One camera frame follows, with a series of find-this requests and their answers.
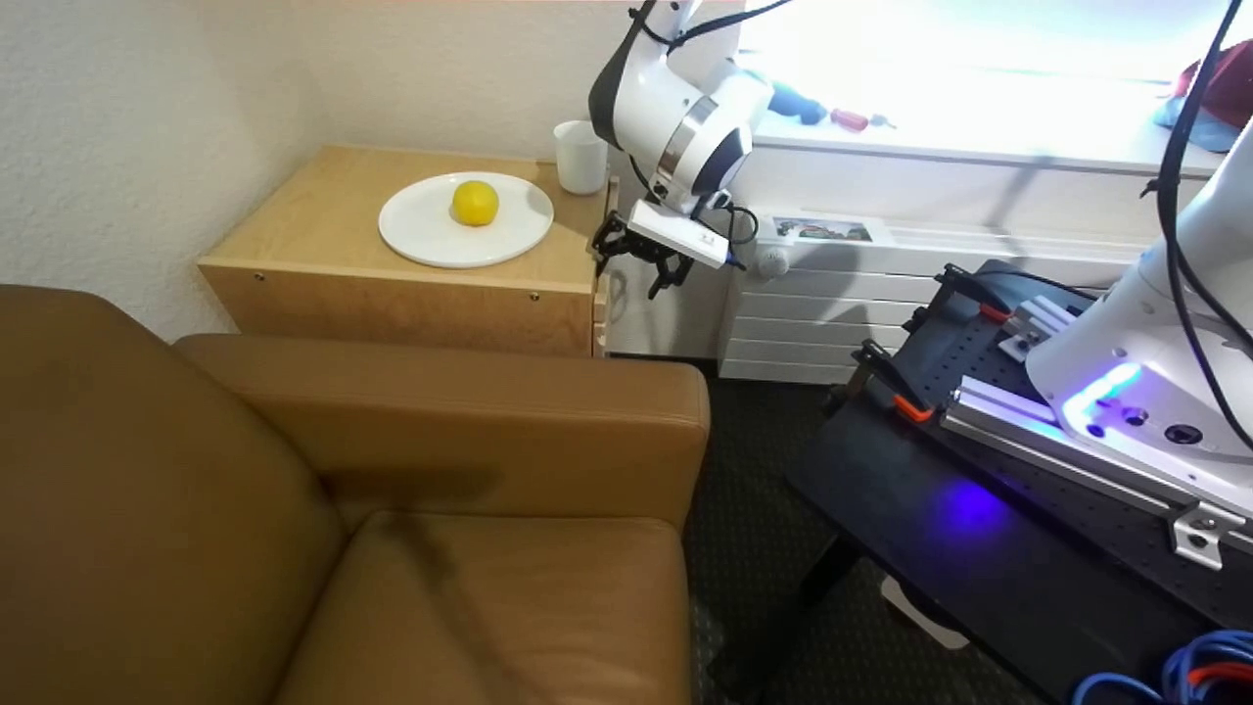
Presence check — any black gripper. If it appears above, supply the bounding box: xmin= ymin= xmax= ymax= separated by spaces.
xmin=586 ymin=211 xmax=697 ymax=302

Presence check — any white paper sheet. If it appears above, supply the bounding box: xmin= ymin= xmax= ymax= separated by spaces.
xmin=872 ymin=574 xmax=974 ymax=656

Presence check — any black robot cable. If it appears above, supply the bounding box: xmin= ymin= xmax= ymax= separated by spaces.
xmin=1140 ymin=0 xmax=1253 ymax=455

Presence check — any white round radiator knob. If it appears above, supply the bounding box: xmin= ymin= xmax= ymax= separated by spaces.
xmin=749 ymin=245 xmax=795 ymax=281

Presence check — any black clamp with orange handle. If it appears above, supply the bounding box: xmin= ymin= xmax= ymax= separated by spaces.
xmin=937 ymin=262 xmax=1018 ymax=335
xmin=850 ymin=339 xmax=945 ymax=434

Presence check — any aluminium profile rail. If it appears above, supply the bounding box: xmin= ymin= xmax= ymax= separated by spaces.
xmin=937 ymin=371 xmax=1253 ymax=557

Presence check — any light blue cloth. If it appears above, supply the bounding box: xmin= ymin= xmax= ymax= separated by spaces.
xmin=1153 ymin=95 xmax=1253 ymax=159

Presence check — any maroon cap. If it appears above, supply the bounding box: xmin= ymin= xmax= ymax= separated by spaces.
xmin=1167 ymin=35 xmax=1253 ymax=136

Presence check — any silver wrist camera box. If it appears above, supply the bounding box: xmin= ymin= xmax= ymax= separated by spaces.
xmin=619 ymin=195 xmax=736 ymax=275

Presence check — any white cup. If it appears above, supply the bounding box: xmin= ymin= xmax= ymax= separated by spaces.
xmin=547 ymin=118 xmax=616 ymax=199

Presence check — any dark blue bottle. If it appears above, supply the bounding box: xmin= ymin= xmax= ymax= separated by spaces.
xmin=765 ymin=84 xmax=836 ymax=129

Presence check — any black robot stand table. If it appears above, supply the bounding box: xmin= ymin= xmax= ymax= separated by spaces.
xmin=780 ymin=254 xmax=1253 ymax=705

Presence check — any white wall radiator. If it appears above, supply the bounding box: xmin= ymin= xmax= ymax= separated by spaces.
xmin=714 ymin=199 xmax=1154 ymax=394

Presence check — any red cable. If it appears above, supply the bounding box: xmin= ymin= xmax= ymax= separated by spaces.
xmin=1183 ymin=660 xmax=1253 ymax=695

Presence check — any brown leather armchair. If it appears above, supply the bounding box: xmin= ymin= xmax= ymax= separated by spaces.
xmin=0 ymin=281 xmax=714 ymax=705

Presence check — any light wooden cabinet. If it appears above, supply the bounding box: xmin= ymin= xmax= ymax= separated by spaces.
xmin=195 ymin=140 xmax=616 ymax=361

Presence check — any blue cable bundle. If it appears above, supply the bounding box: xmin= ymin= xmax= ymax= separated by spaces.
xmin=1068 ymin=626 xmax=1253 ymax=705

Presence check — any white round plate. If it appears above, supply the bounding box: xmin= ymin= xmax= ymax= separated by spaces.
xmin=374 ymin=170 xmax=559 ymax=275

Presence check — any yellow lemon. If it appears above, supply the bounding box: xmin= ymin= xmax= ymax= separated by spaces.
xmin=448 ymin=176 xmax=505 ymax=230

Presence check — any silver metal corner bracket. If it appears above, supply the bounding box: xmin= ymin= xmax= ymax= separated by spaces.
xmin=1167 ymin=498 xmax=1235 ymax=576

